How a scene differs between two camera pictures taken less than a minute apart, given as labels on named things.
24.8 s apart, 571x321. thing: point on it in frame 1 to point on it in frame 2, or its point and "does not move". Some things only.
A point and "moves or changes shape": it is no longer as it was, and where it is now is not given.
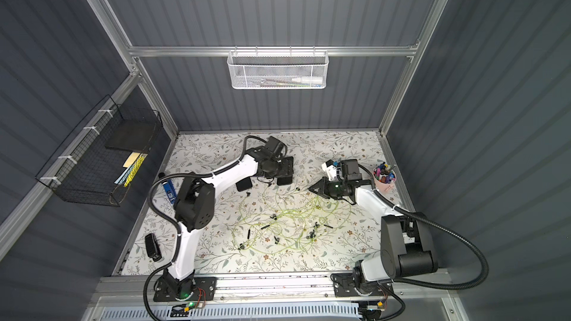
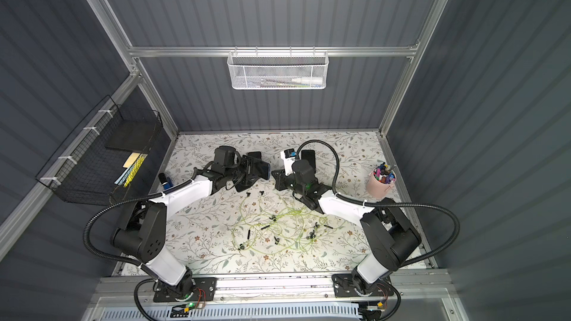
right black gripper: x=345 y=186 to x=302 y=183
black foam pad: x=131 y=135 does not move
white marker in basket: x=308 y=80 does not move
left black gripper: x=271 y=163 to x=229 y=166
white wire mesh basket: x=278 y=70 does not move
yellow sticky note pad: x=131 y=159 does not move
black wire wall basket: x=84 y=169 does not move
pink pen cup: x=384 y=179 does not move
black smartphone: x=244 y=184 moves or changes shape
